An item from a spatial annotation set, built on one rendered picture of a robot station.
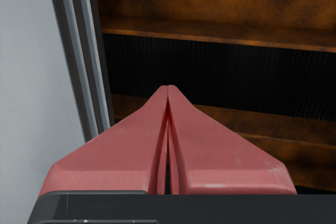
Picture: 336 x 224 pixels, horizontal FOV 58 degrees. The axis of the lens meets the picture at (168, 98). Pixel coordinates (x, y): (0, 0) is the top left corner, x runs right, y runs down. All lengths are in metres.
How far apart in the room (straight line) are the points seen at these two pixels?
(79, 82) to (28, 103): 0.05
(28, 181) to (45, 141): 0.08
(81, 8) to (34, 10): 0.03
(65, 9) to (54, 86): 0.06
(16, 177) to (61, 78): 0.16
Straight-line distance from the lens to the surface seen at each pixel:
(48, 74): 0.25
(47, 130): 0.29
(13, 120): 0.31
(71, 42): 0.24
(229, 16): 0.37
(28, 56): 0.25
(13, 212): 0.44
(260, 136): 0.40
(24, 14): 0.24
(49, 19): 0.23
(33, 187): 0.38
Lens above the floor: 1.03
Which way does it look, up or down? 53 degrees down
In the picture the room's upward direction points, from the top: 158 degrees counter-clockwise
